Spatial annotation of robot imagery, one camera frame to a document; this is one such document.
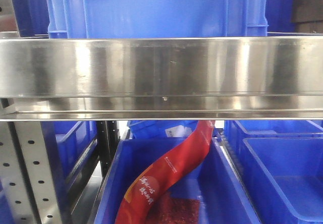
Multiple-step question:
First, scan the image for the blue bin rear centre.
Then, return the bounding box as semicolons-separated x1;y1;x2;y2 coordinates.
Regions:
127;120;198;139

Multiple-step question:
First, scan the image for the blue bin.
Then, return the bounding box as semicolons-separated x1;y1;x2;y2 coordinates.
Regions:
224;120;322;154
127;120;198;139
40;120;98;184
94;138;260;223
241;138;322;223

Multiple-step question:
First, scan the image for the blue bin rear right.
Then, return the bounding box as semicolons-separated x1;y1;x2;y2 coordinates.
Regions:
224;120;322;154

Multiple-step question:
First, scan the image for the blue bin left lower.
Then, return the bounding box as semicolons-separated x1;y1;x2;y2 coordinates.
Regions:
40;120;98;184

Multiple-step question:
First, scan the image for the blue bin centre lower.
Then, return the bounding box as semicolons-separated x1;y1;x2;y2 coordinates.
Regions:
94;138;260;223

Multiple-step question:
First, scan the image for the blue bin right lower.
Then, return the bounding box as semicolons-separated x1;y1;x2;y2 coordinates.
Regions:
241;138;322;223

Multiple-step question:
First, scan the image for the red printed packaging bag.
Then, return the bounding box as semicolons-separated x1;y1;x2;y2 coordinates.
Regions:
115;120;215;223

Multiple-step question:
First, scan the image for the blue crate on shelf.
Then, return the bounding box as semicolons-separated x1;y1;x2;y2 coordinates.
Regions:
47;0;267;38

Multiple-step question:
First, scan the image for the perforated steel shelf upright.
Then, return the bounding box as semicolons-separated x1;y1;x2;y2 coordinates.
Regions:
1;122;71;223

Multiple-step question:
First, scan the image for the stainless steel shelf rail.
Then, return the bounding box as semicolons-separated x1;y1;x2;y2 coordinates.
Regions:
1;36;322;121

